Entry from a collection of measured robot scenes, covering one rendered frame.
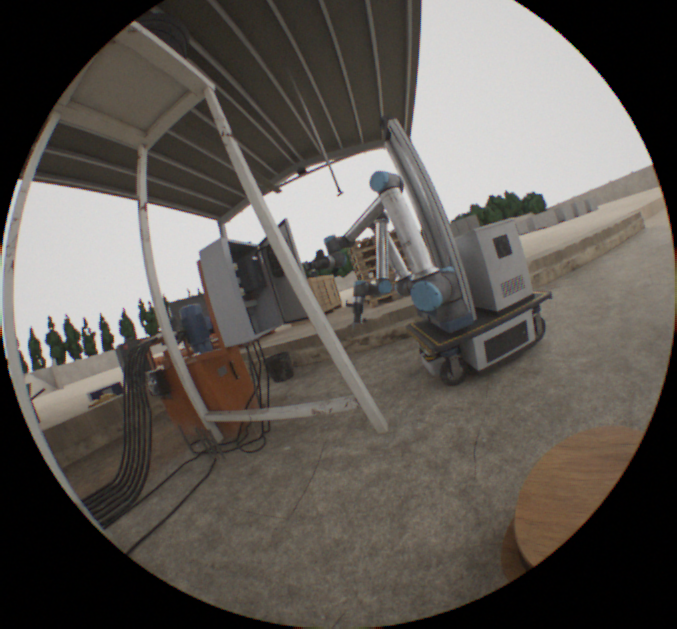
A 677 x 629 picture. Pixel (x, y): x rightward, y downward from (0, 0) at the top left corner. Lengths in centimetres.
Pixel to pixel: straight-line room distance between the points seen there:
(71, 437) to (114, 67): 310
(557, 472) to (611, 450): 16
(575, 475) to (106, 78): 261
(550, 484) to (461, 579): 33
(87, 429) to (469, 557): 309
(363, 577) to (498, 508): 43
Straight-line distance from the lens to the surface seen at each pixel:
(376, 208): 137
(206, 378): 163
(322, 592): 84
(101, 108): 214
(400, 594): 78
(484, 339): 131
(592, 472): 66
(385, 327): 256
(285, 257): 98
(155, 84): 199
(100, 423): 310
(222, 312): 133
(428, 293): 103
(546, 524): 58
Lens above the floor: 76
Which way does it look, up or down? level
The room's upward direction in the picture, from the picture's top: 19 degrees counter-clockwise
